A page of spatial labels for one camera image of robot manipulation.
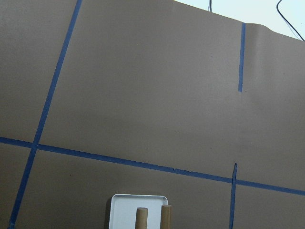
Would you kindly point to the white rectangular tray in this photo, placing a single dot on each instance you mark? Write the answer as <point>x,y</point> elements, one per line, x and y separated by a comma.
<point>123,208</point>

